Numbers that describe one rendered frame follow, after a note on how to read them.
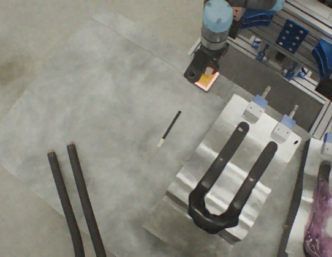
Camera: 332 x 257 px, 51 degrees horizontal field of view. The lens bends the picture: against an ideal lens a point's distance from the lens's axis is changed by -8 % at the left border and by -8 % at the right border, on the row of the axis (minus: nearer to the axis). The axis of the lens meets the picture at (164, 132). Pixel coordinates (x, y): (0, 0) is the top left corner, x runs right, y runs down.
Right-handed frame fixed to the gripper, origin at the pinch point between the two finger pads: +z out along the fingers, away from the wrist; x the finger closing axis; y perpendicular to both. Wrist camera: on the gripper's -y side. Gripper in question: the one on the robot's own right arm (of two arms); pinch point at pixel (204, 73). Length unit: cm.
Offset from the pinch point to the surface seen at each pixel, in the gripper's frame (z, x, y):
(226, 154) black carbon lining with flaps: -3.1, -20.8, -19.7
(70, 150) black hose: 1, 20, -46
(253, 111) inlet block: -7.9, -20.6, -4.8
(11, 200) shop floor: 85, 62, -88
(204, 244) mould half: -1, -31, -46
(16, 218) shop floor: 85, 53, -94
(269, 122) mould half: -4.4, -26.8, -3.7
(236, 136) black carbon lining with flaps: -3.5, -20.4, -13.2
